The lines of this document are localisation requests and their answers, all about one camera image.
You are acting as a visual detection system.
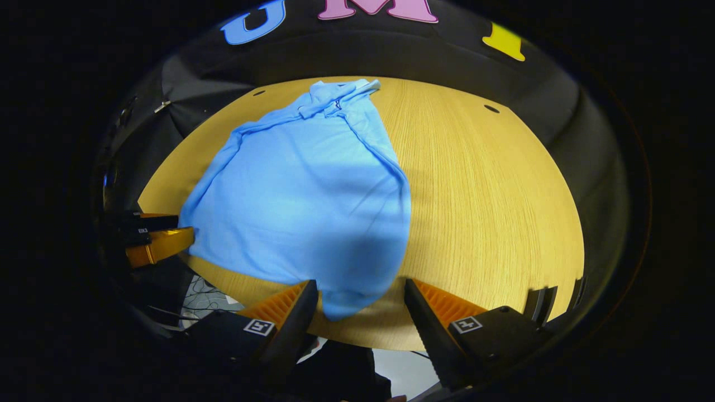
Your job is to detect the person's dark trousers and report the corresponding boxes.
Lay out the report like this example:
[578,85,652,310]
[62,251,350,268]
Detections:
[290,341,392,402]

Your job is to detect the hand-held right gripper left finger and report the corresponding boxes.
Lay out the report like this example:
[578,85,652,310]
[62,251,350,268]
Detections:
[184,279,320,391]

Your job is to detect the tangled floor cables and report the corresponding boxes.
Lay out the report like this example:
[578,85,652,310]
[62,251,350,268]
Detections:
[182,274,246,319]

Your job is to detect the dark slatted object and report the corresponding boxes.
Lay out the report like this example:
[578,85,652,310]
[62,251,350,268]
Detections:
[525,276,587,327]

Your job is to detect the black backdrop cloth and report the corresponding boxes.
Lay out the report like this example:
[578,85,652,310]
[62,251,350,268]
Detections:
[95,0,632,313]

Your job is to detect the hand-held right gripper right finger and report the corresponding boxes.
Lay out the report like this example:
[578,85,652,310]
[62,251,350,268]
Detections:
[404,277,554,390]

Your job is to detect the light blue T-shirt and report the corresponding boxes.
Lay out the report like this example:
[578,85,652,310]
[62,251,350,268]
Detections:
[179,78,412,322]

